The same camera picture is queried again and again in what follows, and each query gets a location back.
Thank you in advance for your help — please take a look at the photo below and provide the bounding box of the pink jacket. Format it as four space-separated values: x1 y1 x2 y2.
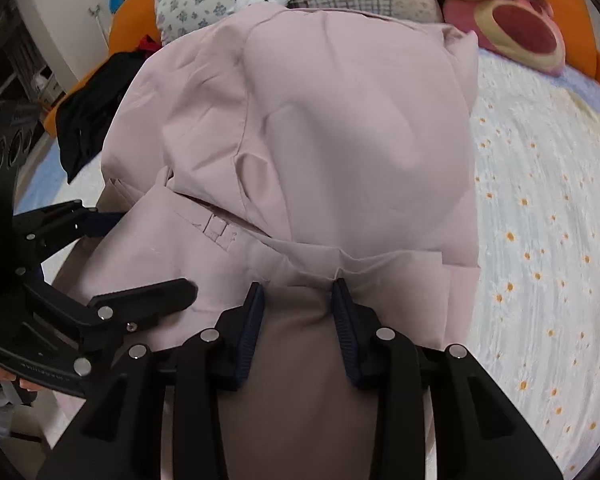
72 4 482 480

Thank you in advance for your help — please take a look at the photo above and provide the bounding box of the pink bear plush toy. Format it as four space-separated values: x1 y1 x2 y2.
439 0 567 78

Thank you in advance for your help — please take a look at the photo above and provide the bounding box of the person's left hand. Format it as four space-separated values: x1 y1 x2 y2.
0 354 32 394

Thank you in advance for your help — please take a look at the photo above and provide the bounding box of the floral white bedsheet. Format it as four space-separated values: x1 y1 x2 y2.
12 49 600 480

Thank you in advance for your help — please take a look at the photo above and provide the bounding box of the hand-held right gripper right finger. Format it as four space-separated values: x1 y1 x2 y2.
331 279 564 480

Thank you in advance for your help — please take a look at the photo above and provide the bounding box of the black garment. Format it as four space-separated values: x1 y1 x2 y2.
55 51 153 184

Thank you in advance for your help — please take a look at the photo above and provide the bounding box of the cluttered shelf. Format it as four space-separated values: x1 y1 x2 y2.
0 0 67 111

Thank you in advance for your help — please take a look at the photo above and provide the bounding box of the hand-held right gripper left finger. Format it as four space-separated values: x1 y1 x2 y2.
37 281 266 480

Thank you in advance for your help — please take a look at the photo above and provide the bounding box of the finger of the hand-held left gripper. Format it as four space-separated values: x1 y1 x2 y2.
24 277 199 356
12 200 127 262

